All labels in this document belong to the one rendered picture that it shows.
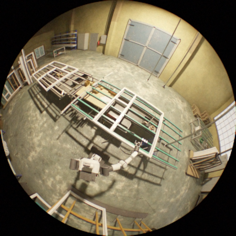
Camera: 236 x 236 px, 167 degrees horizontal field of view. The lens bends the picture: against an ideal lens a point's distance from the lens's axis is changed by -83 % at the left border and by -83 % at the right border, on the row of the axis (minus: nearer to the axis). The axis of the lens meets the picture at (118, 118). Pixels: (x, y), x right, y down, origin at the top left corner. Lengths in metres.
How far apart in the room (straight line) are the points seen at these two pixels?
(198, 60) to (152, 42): 3.68
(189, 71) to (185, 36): 2.86
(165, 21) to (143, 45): 2.88
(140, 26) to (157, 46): 2.00
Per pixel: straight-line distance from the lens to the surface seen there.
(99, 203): 2.81
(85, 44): 10.12
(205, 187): 7.45
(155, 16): 7.69
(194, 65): 7.56
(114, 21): 8.11
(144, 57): 7.28
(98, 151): 2.27
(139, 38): 7.34
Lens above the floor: 2.45
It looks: 58 degrees down
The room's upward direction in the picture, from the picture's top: 25 degrees clockwise
